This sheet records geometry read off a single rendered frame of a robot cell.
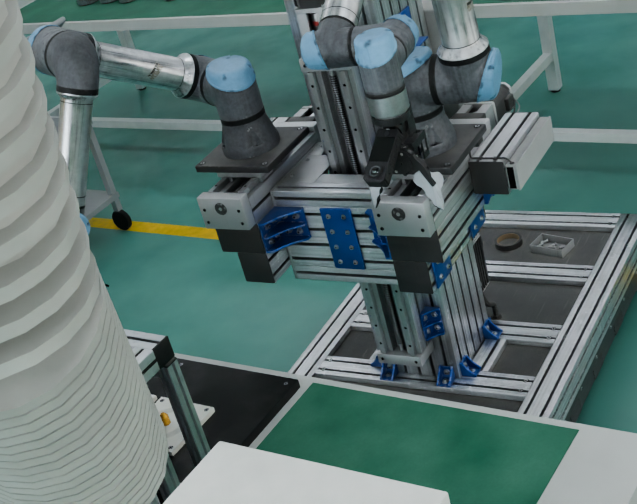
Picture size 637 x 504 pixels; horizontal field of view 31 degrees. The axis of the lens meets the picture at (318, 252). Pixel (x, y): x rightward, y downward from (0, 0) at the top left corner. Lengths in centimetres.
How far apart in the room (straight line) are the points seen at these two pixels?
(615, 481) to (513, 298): 158
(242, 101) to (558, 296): 125
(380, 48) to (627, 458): 86
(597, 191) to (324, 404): 236
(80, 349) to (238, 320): 351
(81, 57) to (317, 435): 101
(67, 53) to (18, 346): 198
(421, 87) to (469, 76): 12
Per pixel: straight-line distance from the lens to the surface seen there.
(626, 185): 462
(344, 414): 242
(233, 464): 163
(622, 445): 222
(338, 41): 222
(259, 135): 294
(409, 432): 233
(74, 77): 271
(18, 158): 71
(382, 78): 210
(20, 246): 73
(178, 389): 221
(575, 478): 216
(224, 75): 289
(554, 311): 356
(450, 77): 261
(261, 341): 415
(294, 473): 158
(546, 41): 543
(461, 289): 330
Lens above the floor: 218
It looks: 28 degrees down
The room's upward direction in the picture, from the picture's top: 16 degrees counter-clockwise
